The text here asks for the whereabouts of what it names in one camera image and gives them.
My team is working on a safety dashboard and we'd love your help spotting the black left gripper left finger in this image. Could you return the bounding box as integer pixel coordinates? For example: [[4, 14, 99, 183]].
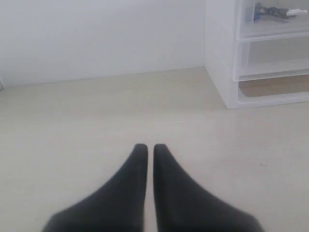
[[43, 144, 148, 232]]

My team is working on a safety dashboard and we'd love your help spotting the white plastic drawer cabinet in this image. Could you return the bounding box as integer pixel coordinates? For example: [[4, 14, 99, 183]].
[[205, 0, 309, 109]]

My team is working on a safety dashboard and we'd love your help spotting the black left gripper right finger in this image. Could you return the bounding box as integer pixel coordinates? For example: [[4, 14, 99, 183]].
[[153, 144, 264, 232]]

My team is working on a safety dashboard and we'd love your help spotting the key bunch with blue tag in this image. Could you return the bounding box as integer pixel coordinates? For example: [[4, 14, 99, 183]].
[[253, 2, 308, 21]]

